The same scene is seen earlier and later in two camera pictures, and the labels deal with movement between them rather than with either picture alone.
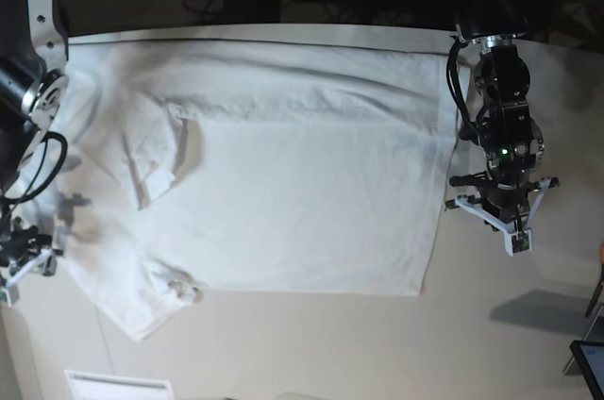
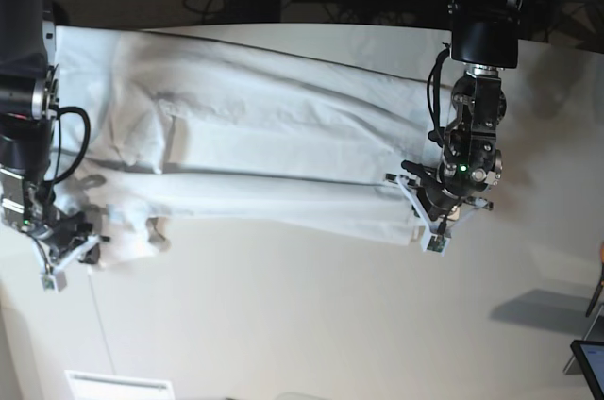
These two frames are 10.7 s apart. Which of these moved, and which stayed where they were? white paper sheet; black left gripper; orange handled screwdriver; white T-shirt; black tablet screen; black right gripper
Moved: white T-shirt; black left gripper; black right gripper
Stayed: black tablet screen; orange handled screwdriver; white paper sheet
